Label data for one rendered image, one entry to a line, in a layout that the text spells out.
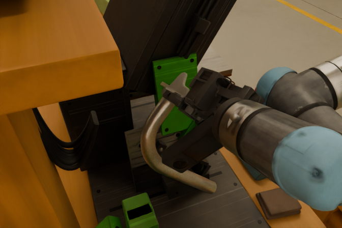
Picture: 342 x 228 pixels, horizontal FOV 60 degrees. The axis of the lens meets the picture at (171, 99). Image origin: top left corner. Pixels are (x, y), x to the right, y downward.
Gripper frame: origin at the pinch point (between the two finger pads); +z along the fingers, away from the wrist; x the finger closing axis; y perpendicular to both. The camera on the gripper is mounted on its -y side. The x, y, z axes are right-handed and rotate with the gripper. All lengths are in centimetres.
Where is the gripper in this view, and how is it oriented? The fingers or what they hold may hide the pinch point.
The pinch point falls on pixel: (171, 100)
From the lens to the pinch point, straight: 57.9
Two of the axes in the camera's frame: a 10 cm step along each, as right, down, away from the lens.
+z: -4.1, -2.6, 8.8
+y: 5.7, -8.2, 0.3
